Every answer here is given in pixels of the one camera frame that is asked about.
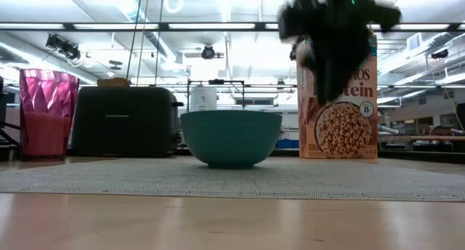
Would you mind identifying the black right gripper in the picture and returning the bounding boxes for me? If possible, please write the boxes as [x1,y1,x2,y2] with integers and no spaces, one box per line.
[278,0,403,105]

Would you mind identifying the orange Cheerios cereal box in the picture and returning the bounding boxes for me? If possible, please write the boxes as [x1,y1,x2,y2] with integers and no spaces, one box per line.
[296,33,379,160]

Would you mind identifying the teal ceramic bowl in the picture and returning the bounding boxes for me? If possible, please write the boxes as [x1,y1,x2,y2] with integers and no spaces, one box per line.
[179,109,283,170]

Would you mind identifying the brown bread slice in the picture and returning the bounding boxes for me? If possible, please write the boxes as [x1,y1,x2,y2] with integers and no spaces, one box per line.
[97,77,131,88]

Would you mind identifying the pink faceted plastic tumbler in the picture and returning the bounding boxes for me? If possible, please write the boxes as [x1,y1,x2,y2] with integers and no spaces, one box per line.
[19,68,80,161]

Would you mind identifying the black hanging ceiling device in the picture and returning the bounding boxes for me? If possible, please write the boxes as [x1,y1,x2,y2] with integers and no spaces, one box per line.
[289,42,303,62]

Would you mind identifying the blue storage bin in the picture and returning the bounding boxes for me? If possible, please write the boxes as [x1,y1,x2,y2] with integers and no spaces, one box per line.
[275,138,299,150]

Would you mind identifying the wooden background table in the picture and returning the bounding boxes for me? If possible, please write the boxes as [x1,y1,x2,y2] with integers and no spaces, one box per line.
[377,134,465,153]

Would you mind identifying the white cylindrical container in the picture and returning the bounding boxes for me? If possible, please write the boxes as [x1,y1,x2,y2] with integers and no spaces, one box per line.
[189,85,218,112]

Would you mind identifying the black toaster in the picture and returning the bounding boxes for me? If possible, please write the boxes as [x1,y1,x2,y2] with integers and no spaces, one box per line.
[70,85,185,158]

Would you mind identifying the grey woven placemat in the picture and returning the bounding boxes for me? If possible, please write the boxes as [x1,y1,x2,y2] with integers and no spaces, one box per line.
[0,156,465,203]

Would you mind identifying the black ceiling cord reel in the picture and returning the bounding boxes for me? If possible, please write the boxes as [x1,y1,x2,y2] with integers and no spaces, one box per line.
[201,44,217,60]

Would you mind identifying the white hanging ring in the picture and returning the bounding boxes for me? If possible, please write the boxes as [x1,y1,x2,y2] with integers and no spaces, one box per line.
[163,0,185,15]

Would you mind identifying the thin tan hanging cable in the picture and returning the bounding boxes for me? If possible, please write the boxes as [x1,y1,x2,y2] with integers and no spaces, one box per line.
[136,0,150,86]

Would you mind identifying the thin black hanging cable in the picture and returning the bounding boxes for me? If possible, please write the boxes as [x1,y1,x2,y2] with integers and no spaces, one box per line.
[126,0,144,80]

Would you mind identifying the black ceiling camera cluster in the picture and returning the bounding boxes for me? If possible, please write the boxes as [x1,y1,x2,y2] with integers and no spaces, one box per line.
[45,33,82,61]

